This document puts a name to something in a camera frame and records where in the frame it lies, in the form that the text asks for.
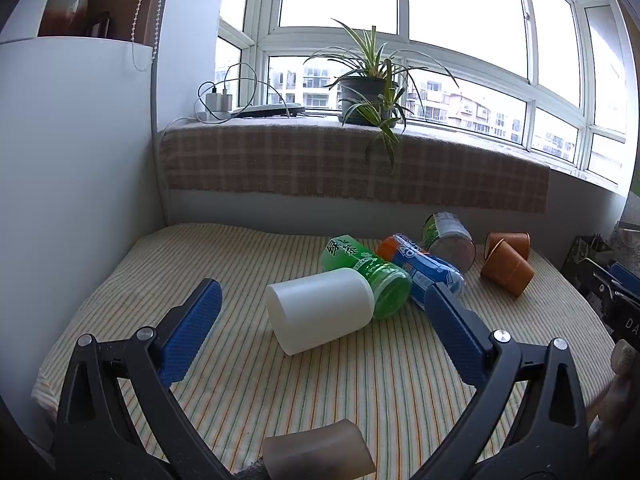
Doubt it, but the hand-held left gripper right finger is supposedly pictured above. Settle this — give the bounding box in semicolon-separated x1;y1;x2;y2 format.
410;282;593;480

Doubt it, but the white window frame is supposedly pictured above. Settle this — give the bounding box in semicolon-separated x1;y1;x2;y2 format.
216;0;636;192

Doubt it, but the white cabinet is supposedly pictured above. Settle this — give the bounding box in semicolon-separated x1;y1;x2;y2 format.
0;37;167;456

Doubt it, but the plaid cloth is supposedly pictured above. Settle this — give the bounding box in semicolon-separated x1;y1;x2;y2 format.
159;121;551;215

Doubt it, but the person's right hand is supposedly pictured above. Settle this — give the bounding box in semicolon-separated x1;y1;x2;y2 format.
590;339;640;456

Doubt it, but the blue and orange bottle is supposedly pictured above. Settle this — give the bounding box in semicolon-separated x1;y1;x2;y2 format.
375;233;467;311

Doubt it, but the white plastic cup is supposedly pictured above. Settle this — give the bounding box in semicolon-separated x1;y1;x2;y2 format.
265;267;375;357

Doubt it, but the potted spider plant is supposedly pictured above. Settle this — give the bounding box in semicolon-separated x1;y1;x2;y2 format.
302;19;460;173

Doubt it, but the green plastic bottle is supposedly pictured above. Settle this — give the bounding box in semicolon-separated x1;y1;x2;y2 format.
320;234;413;321

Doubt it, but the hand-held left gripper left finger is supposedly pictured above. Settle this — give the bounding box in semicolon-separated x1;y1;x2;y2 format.
54;277;236;480

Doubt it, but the white cable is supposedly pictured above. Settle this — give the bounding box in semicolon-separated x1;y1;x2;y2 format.
170;62;261;128

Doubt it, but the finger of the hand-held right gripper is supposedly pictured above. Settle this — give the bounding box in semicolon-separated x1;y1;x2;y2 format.
564;232;618;273
592;260;640;311

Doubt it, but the striped bed sheet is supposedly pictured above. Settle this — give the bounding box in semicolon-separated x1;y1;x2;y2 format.
31;222;618;480

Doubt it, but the translucent brown cup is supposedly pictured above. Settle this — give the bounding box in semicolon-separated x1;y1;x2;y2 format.
261;419;377;480

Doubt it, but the black flat device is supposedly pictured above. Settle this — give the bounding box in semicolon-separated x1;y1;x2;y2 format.
231;102;306;119

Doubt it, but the green label can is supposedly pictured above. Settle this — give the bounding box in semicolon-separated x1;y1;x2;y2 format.
421;211;477;273

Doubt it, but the white bead chain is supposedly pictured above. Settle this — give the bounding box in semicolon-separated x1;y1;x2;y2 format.
131;0;154;72

